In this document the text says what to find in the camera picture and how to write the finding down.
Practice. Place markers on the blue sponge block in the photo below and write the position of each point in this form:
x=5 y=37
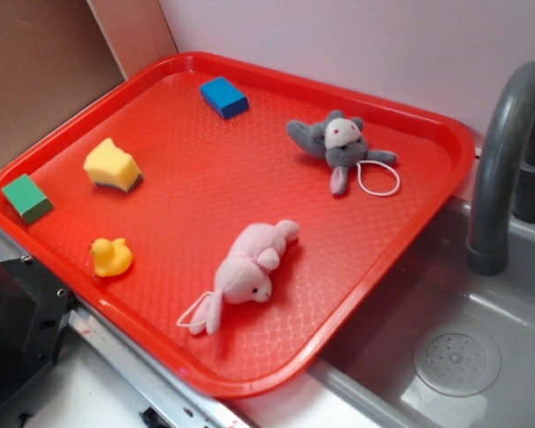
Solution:
x=224 y=98

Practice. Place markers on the yellow sponge with dark base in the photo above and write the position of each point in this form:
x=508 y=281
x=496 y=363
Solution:
x=108 y=165

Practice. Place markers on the green sponge block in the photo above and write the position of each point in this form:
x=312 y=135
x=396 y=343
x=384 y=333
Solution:
x=27 y=198

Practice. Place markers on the red plastic tray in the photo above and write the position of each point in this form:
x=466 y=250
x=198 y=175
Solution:
x=205 y=179

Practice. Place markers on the pink plush bunny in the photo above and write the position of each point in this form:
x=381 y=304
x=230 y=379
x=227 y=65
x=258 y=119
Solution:
x=243 y=275

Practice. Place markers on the grey plush mouse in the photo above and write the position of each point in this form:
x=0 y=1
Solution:
x=340 y=142

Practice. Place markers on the yellow rubber duck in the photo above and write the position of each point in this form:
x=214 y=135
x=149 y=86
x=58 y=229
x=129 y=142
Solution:
x=111 y=258

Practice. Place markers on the grey plastic sink basin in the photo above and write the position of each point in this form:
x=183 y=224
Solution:
x=434 y=344

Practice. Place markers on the grey toy faucet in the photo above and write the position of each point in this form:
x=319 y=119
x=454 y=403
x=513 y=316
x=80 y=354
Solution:
x=505 y=181

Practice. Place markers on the brown cardboard panel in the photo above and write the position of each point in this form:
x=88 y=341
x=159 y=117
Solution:
x=54 y=62

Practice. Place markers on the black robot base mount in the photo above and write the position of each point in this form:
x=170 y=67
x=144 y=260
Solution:
x=34 y=305

